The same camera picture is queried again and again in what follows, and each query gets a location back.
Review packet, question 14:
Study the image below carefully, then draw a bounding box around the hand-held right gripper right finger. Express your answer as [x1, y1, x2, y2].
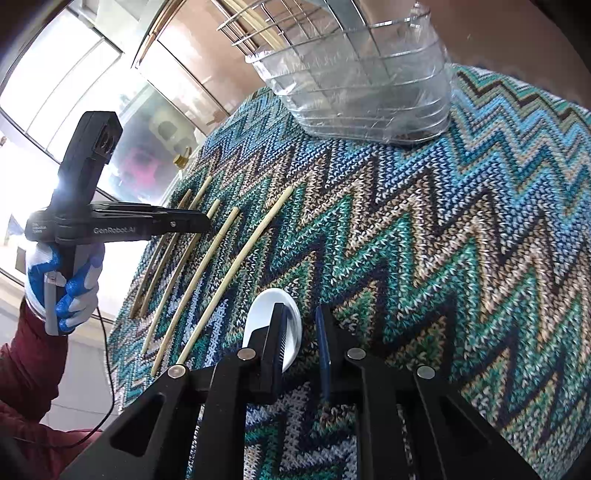
[315, 304, 542, 480]

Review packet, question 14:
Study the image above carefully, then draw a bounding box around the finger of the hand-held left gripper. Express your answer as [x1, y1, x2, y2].
[96, 204, 212, 238]

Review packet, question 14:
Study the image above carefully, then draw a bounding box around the bamboo chopstick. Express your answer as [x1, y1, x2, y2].
[129, 189, 192, 320]
[175, 185, 295, 367]
[150, 206, 241, 377]
[137, 175, 214, 320]
[141, 199, 222, 356]

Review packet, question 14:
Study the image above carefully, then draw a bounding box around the thin black cable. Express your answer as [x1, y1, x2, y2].
[28, 305, 117, 450]

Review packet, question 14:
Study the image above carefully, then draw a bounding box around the zigzag knitted cloth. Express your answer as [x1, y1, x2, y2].
[106, 62, 591, 480]

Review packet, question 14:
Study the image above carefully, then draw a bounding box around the person's left forearm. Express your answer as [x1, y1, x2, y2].
[0, 298, 109, 480]

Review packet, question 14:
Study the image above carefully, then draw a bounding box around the white ceramic spoon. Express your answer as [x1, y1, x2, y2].
[242, 287, 304, 373]

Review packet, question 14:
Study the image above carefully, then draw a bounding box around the sliding glass door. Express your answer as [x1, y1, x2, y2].
[0, 0, 218, 324]

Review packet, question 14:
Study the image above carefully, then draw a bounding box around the wire utensil holder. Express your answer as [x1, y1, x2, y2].
[216, 2, 452, 149]

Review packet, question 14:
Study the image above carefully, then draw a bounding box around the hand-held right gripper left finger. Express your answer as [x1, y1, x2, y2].
[59, 302, 288, 480]

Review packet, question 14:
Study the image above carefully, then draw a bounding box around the pink plastic chair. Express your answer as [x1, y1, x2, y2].
[117, 143, 160, 195]

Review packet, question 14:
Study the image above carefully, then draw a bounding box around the person's left hand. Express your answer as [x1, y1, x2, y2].
[24, 241, 106, 332]

